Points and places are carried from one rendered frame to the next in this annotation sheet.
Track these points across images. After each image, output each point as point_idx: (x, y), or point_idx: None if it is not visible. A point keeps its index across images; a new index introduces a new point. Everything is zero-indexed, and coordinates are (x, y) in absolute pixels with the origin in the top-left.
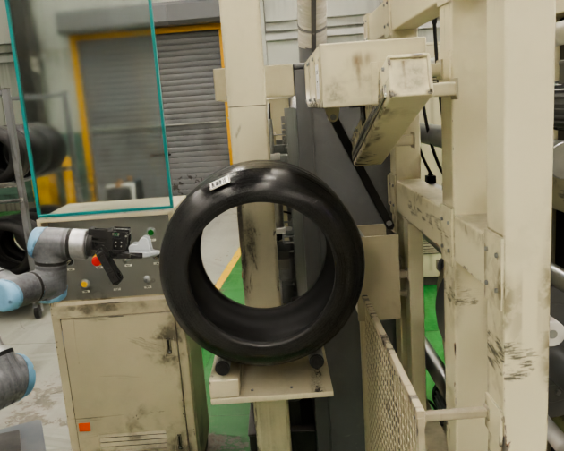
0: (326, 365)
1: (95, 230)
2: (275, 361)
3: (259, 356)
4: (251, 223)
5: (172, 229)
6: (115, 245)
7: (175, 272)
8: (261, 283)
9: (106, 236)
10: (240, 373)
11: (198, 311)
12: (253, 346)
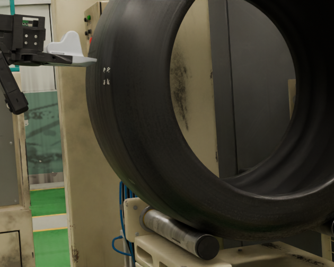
0: (316, 256)
1: None
2: (293, 225)
3: (274, 217)
4: (179, 59)
5: (138, 3)
6: (24, 42)
7: (147, 72)
8: (194, 150)
9: (9, 26)
10: None
11: (184, 140)
12: (267, 199)
